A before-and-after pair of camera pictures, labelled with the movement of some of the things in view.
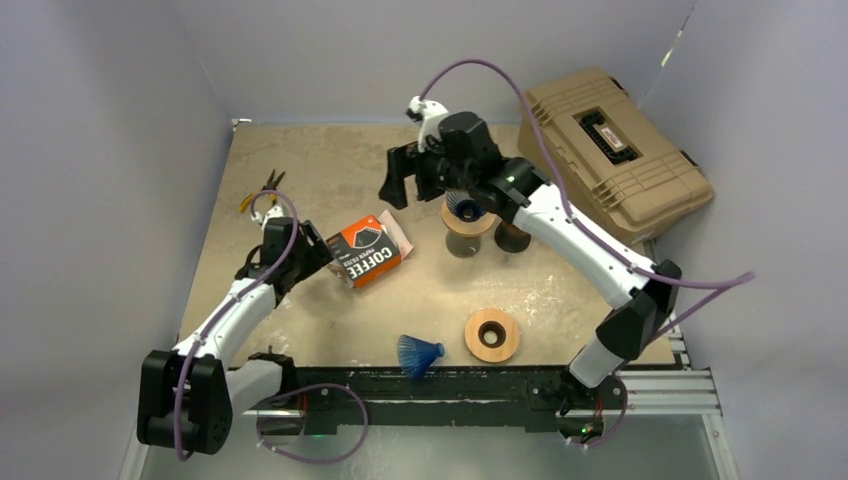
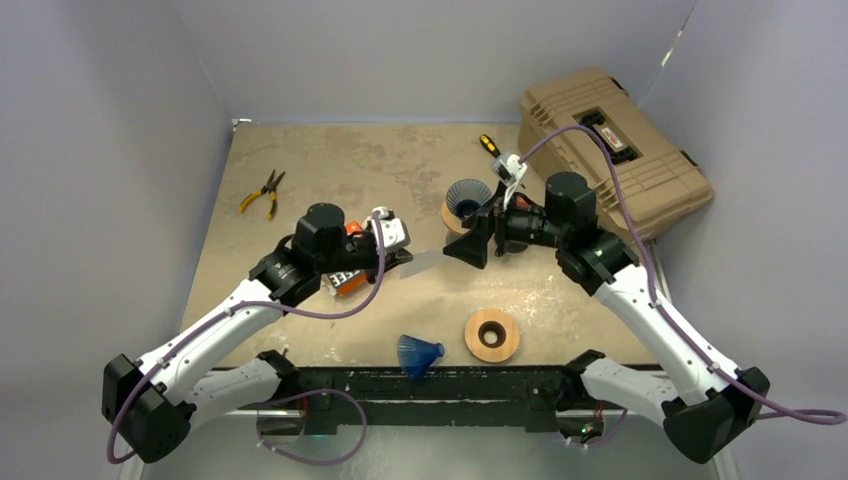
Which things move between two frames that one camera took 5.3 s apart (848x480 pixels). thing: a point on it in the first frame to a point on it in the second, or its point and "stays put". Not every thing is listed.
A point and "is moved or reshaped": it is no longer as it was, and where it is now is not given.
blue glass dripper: x=464 y=207 stays put
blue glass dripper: x=416 y=355 stays put
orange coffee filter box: x=363 y=250 is moved or reshaped
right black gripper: x=401 y=164 to x=472 y=246
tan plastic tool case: x=623 y=175 stays put
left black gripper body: x=308 y=259 to x=353 y=254
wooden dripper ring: x=463 y=226 stays put
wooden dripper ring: x=492 y=335 stays put
